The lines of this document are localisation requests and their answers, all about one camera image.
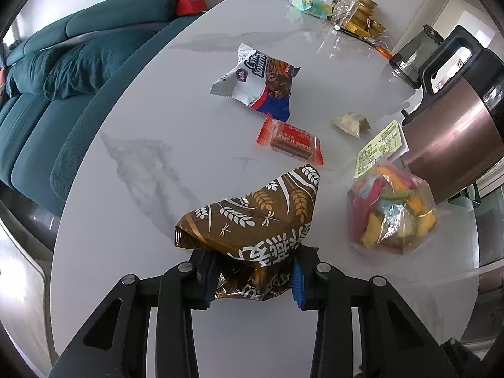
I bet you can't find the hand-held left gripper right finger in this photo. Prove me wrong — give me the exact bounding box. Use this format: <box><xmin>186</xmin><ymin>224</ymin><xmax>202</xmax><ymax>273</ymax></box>
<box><xmin>290</xmin><ymin>246</ymin><xmax>450</xmax><ymax>378</ymax></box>

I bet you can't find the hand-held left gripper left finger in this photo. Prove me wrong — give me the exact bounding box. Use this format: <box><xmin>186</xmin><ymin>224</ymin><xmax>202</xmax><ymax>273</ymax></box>
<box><xmin>49</xmin><ymin>250</ymin><xmax>218</xmax><ymax>378</ymax></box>

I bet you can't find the brown wheat-print snack bag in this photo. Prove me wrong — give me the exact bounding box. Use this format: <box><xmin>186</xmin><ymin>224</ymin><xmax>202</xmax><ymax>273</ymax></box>
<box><xmin>174</xmin><ymin>164</ymin><xmax>321</xmax><ymax>302</ymax></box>

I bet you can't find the beige snack packet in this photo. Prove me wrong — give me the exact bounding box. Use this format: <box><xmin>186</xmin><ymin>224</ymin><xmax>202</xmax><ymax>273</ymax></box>
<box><xmin>330</xmin><ymin>112</ymin><xmax>373</xmax><ymax>138</ymax></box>

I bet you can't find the white and blue snack packet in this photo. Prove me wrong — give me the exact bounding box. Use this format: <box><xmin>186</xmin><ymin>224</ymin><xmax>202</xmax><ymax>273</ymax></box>
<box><xmin>209</xmin><ymin>43</ymin><xmax>302</xmax><ymax>122</ymax></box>

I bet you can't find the clear bag of colourful candies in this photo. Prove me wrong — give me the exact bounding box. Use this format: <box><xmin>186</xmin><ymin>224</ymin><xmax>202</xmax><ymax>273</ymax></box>
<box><xmin>346</xmin><ymin>120</ymin><xmax>438</xmax><ymax>255</ymax></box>

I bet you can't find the orange snack bar packet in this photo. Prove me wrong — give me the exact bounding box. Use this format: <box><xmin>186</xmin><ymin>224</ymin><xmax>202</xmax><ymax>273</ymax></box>
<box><xmin>257</xmin><ymin>113</ymin><xmax>324</xmax><ymax>166</ymax></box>

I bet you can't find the teal upholstered chair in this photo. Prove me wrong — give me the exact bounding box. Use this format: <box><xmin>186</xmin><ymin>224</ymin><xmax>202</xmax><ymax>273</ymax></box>
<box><xmin>50</xmin><ymin>16</ymin><xmax>207</xmax><ymax>218</ymax></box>

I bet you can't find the teal sofa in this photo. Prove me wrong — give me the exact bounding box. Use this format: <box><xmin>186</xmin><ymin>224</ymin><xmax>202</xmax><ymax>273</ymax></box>
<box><xmin>0</xmin><ymin>0</ymin><xmax>209</xmax><ymax>205</ymax></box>

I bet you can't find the teal pillow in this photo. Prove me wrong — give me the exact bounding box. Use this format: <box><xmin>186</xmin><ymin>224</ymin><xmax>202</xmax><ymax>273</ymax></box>
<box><xmin>43</xmin><ymin>41</ymin><xmax>119</xmax><ymax>101</ymax></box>

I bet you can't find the grey glass pitcher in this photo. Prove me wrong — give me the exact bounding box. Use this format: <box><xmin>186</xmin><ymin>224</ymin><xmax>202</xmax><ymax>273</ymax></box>
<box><xmin>389</xmin><ymin>25</ymin><xmax>447</xmax><ymax>89</ymax></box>

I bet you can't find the black stick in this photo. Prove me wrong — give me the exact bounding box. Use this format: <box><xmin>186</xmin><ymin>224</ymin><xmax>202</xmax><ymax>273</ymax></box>
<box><xmin>334</xmin><ymin>25</ymin><xmax>379</xmax><ymax>45</ymax></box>

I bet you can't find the gold box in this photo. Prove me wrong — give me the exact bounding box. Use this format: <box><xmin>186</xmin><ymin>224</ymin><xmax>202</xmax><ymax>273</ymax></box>
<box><xmin>342</xmin><ymin>21</ymin><xmax>373</xmax><ymax>35</ymax></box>

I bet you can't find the clear glass cup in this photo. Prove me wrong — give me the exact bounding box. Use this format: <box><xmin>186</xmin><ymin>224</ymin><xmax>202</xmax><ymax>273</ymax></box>
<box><xmin>331</xmin><ymin>0</ymin><xmax>361</xmax><ymax>26</ymax></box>

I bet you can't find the teal clear plastic packet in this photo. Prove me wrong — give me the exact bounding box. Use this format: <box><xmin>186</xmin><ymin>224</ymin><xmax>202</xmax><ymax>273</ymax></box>
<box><xmin>287</xmin><ymin>0</ymin><xmax>335</xmax><ymax>18</ymax></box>

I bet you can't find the stack of gold bowls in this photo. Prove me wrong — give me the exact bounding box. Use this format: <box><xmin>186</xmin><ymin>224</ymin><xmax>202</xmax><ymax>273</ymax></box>
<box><xmin>352</xmin><ymin>0</ymin><xmax>388</xmax><ymax>36</ymax></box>

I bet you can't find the copper kettle with black handle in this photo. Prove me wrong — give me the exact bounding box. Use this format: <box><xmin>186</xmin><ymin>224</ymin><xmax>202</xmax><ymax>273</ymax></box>
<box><xmin>399</xmin><ymin>25</ymin><xmax>504</xmax><ymax>205</ymax></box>

